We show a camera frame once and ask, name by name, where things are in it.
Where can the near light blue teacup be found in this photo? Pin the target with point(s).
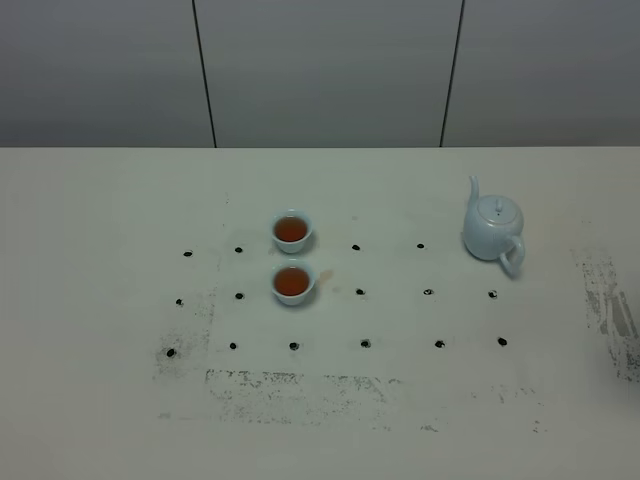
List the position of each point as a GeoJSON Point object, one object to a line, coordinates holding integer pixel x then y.
{"type": "Point", "coordinates": [292, 282]}

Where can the light blue teacup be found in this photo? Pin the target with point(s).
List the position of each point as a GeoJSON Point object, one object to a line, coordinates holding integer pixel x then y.
{"type": "Point", "coordinates": [292, 282]}
{"type": "Point", "coordinates": [291, 231]}

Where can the light blue porcelain teapot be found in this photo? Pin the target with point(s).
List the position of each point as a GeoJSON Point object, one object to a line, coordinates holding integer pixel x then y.
{"type": "Point", "coordinates": [492, 229]}

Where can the far light blue teacup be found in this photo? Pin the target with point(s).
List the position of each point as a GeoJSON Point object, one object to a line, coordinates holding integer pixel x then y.
{"type": "Point", "coordinates": [291, 231]}

